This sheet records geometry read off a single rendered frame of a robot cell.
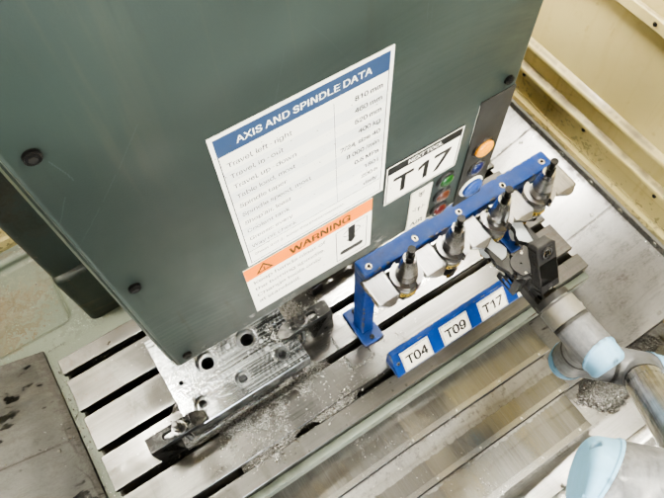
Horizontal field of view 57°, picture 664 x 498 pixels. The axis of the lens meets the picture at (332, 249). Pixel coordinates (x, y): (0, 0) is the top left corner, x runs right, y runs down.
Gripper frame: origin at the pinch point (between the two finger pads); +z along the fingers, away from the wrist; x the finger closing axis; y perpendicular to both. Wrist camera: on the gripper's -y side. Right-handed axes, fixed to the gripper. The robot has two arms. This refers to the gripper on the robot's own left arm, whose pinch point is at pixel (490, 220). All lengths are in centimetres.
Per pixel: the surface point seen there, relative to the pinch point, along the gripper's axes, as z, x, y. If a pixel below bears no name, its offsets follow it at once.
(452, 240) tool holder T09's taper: -1.5, -12.6, -7.3
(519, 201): -0.2, 6.5, -2.1
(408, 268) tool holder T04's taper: -2.0, -23.0, -8.5
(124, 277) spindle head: -7, -62, -63
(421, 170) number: -7, -31, -54
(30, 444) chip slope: 29, -112, 53
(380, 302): -3.0, -29.3, -2.2
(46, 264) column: 58, -84, 27
